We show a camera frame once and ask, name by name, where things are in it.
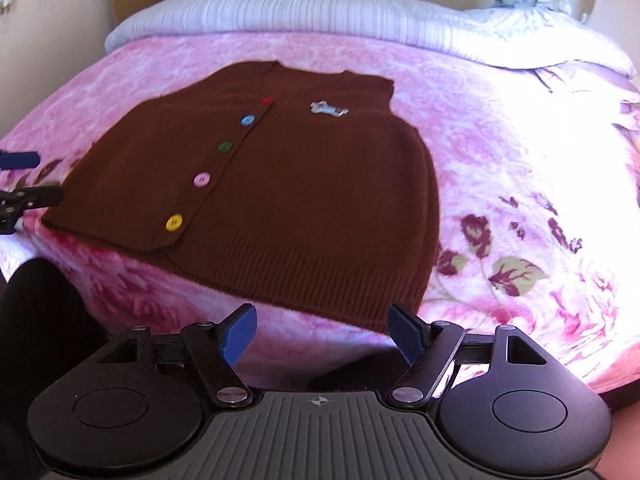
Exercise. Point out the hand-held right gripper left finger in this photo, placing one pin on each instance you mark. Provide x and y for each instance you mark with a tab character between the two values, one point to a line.
240	335

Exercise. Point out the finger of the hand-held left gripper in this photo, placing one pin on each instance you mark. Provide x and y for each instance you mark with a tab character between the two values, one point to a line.
35	196
20	160

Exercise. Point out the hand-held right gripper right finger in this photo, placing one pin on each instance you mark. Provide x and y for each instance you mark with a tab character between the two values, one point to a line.
405	336

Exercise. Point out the brown knitted button vest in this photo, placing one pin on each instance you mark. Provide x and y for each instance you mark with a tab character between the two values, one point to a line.
300	195

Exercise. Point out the pink floral blanket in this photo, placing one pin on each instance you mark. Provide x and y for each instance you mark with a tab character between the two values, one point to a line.
525	170

